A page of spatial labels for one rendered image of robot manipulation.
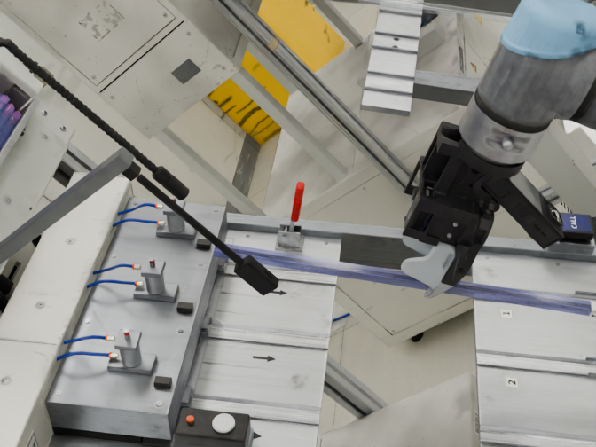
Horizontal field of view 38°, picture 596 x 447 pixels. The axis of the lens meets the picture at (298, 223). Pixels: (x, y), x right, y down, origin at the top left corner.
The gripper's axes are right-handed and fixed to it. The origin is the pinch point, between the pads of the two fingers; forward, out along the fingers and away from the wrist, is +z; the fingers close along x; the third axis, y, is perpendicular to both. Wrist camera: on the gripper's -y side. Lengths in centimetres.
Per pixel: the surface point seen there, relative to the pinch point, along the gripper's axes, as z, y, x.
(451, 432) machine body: 39.3, -17.7, -10.6
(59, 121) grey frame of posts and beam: 12, 50, -24
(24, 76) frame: 4, 54, -21
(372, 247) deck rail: 14.7, 3.9, -19.1
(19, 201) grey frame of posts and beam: 12, 49, -7
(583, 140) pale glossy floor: 67, -73, -150
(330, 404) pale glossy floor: 147, -22, -91
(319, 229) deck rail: 14.2, 11.7, -19.4
